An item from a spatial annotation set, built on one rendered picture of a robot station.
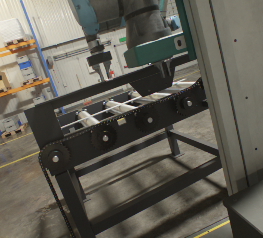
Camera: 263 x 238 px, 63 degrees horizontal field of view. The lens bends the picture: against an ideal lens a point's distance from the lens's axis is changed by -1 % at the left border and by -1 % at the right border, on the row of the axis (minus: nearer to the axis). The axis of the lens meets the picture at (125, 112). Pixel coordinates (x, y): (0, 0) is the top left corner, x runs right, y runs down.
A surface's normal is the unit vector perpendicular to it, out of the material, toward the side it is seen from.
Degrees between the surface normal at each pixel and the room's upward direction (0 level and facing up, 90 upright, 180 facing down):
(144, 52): 90
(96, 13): 135
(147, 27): 72
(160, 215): 0
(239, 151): 90
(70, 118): 90
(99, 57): 90
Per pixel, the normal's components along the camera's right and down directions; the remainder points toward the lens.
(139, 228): -0.30, -0.93
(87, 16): 0.29, 0.76
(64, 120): 0.32, 0.11
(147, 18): -0.04, -0.08
